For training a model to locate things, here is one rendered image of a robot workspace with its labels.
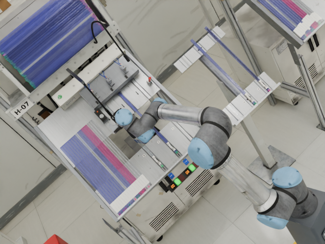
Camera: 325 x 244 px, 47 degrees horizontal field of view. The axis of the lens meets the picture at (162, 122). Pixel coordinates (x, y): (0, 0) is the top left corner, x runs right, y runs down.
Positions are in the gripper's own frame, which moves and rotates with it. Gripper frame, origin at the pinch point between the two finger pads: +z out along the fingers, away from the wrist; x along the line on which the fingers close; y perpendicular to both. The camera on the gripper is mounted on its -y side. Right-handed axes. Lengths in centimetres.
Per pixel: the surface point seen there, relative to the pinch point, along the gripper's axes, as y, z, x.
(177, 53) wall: 23, 197, -108
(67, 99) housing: 32.0, 11.6, 13.1
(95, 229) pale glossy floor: -45, 119, 69
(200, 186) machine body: -67, 59, -14
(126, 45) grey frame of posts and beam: 34, 19, -34
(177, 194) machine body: -58, 53, 2
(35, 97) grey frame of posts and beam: 44, 8, 25
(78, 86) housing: 33.6, 12.0, 3.8
